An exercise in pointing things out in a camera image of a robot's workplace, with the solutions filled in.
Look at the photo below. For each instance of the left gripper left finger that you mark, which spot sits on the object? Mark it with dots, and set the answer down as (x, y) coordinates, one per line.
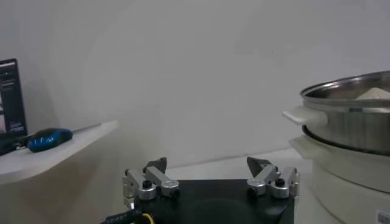
(155, 178)

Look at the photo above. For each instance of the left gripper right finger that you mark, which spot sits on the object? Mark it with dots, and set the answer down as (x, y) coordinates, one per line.
(266, 175)

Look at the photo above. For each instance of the white steamed baozi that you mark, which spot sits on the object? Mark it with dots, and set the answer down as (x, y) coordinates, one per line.
(374, 93)

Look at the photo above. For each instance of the stainless steel steamer basket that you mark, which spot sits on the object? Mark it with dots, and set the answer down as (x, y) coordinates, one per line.
(350, 131)

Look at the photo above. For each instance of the white electric cooking pot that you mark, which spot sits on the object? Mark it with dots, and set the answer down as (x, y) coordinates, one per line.
(350, 188)

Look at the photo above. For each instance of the white side table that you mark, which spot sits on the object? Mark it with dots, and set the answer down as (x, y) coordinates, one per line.
(45, 170)

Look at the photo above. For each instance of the blue computer mouse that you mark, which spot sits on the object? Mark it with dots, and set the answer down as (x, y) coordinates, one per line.
(48, 139)

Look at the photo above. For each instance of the dark laptop screen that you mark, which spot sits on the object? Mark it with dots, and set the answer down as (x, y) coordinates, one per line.
(10, 97)

